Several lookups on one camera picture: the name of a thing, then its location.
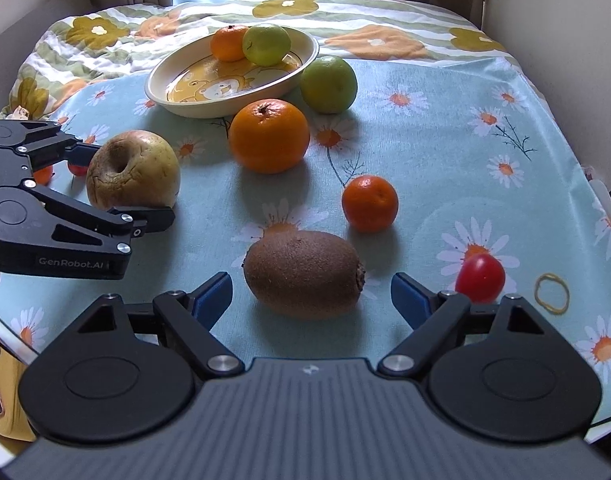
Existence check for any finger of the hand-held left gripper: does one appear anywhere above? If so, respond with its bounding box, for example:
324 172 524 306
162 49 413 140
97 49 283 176
16 121 102 172
34 187 177 257

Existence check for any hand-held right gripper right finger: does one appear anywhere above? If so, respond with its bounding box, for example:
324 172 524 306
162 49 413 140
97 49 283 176
378 272 547 377

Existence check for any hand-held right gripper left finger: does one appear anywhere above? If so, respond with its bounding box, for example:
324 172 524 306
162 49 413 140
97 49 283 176
73 272 246 377

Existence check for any bruised yellow apple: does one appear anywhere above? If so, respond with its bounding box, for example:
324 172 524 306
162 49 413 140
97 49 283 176
86 130 181 211

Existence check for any red tomato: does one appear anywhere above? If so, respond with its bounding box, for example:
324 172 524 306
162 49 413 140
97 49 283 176
454 253 506 304

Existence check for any brown kiwi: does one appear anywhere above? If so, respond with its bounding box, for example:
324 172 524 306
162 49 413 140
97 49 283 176
242 230 367 321

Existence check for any cream cartoon-print bowl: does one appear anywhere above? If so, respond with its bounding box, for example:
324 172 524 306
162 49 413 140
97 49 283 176
144 25 320 119

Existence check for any large orange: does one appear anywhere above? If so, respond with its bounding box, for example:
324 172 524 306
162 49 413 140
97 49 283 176
228 99 311 175

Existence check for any large green citrus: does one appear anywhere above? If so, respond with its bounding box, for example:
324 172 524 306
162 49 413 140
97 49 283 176
300 56 359 114

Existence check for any small mandarin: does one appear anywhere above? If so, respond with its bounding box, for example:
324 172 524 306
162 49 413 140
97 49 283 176
210 25 250 63
341 175 399 233

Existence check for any teal daisy-print tablecloth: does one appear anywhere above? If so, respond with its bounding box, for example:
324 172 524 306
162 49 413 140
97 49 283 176
0 55 611 396

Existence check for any yellow rubber band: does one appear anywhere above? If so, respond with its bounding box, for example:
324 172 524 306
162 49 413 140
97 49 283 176
534 273 571 316

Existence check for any yellow box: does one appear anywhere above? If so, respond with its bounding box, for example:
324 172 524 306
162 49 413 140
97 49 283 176
0 340 36 441

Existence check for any small green citrus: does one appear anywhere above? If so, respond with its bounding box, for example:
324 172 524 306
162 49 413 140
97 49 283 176
242 23 292 67

